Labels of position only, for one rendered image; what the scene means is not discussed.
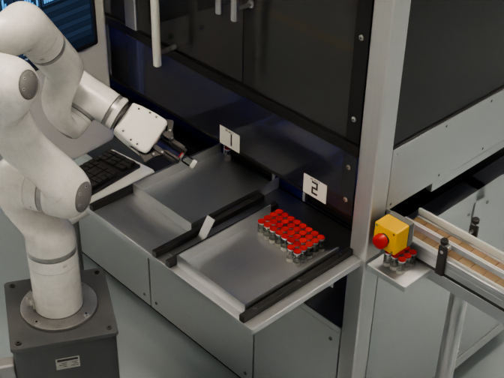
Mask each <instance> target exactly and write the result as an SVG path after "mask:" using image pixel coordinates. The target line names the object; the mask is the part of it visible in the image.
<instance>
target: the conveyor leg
mask: <svg viewBox="0 0 504 378"><path fill-rule="evenodd" d="M466 310H467V302H466V301H464V300H463V299H461V298H459V297H457V296H456V295H454V294H452V293H451V292H450V296H449V300H448V307H447V312H446V316H445V324H444V329H443V333H442V340H441V345H440V349H439V357H438V362H437V366H436V373H435V378H453V375H454V371H455V364H456V360H457V355H458V348H459V344H460V340H461V333H462V329H463V325H464V318H465V314H466Z"/></svg>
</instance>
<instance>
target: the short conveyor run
mask: <svg viewBox="0 0 504 378"><path fill-rule="evenodd" d="M418 214H419V215H418V216H417V217H416V218H414V219H411V218H409V217H407V216H406V217H405V218H407V219H409V220H410V221H412V222H414V224H415V229H414V234H413V240H412V242H411V245H410V246H409V247H410V250H411V249H413V250H416V251H417V254H416V261H418V262H420V263H421V264H423V265H424V266H427V267H428V268H429V269H431V272H430V276H428V277H426V278H427V279H429V280H430V281H433V282H434V283H435V284H437V285H439V286H441V287H442V288H444V289H445V290H448V291H449V292H450V293H452V294H454V295H456V296H457V297H459V298H460V299H463V300H464V301H465V302H467V303H469V304H471V305H472V306H474V307H475V308H478V309H479V310H480V311H482V312H484V313H486V314H487V315H489V316H490V317H493V318H494V319H495V320H497V321H499V322H501V323H502V324H504V252H502V251H501V250H498V249H496V248H495V247H493V246H491V245H489V244H488V243H486V242H484V241H482V240H480V239H479V238H477V236H478V232H479V226H476V224H479V221H480V219H479V218H478V217H473V218H472V221H471V222H472V223H471V224H470V226H469V232H465V231H463V230H462V229H460V228H458V227H456V226H455V225H453V224H451V223H449V222H448V221H446V220H443V219H442V218H440V217H438V216H436V215H435V214H432V213H431V212H429V211H427V210H425V209H423V208H422V207H421V208H419V210H418Z"/></svg>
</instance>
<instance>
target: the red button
mask: <svg viewBox="0 0 504 378"><path fill-rule="evenodd" d="M372 242H373V245H374V247H375V248H377V249H380V250H382V249H383V248H386V247H387V246H388V240H387V238H386V237H385V236H384V235H383V234H382V233H377V234H376V235H375V236H374V237H373V239H372Z"/></svg>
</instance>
